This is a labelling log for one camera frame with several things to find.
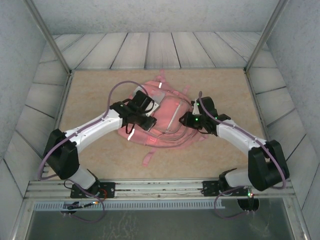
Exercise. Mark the pink student backpack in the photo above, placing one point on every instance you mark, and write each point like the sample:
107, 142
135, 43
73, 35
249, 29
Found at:
170, 112

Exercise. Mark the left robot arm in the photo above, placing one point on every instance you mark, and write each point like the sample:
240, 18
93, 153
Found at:
95, 130

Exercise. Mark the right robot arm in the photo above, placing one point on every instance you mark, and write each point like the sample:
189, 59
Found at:
267, 162

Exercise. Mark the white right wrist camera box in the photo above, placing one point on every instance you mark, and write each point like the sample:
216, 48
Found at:
195, 108

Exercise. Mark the aluminium table side rail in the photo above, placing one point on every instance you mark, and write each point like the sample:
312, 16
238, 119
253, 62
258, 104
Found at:
256, 100
62, 100

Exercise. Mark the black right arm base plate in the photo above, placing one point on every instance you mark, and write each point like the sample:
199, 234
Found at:
210, 187

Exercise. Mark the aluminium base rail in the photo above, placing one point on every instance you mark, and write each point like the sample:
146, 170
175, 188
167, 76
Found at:
160, 186

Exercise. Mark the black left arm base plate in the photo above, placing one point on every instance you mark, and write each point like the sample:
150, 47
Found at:
110, 188

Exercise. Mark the aluminium frame post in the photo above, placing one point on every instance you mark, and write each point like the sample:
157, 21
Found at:
264, 37
49, 37

